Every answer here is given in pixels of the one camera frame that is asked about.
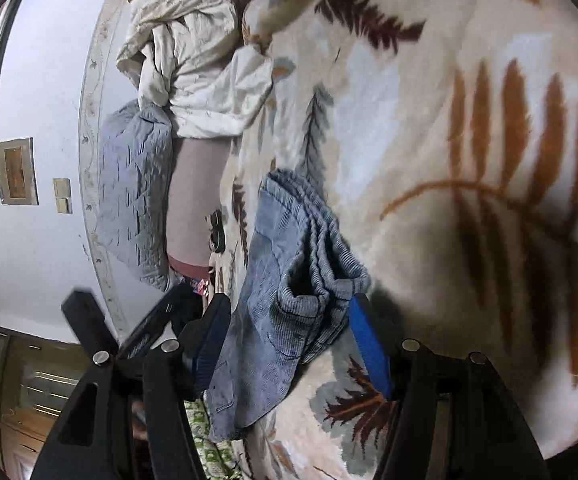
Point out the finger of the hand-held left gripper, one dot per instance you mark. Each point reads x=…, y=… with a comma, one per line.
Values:
x=86, y=317
x=161, y=317

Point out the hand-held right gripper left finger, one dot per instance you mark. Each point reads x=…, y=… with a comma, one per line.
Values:
x=212, y=345

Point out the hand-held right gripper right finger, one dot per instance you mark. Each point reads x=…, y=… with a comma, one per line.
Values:
x=370, y=350

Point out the grey-blue denim pants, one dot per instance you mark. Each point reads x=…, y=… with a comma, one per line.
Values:
x=269, y=270

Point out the small red packet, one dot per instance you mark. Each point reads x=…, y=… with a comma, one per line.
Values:
x=194, y=287

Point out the green patterned quilt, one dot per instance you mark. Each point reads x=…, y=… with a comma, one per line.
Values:
x=214, y=440

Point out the wooden door with glass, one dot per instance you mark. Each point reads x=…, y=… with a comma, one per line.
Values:
x=19, y=385

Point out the small black sandals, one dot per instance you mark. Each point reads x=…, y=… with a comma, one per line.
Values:
x=215, y=230

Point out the pink pillow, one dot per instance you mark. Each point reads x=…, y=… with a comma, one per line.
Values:
x=194, y=200

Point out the grey quilted pillow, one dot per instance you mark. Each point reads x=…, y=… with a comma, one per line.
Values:
x=134, y=185

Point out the small framed picture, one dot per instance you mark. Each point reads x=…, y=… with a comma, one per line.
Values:
x=16, y=170

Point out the crumpled white quilt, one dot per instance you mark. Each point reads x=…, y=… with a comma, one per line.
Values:
x=194, y=75

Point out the cream leaf-print blanket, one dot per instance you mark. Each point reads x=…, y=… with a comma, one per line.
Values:
x=469, y=110

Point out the beige wall switch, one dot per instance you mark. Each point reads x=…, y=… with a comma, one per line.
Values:
x=65, y=206
x=61, y=187

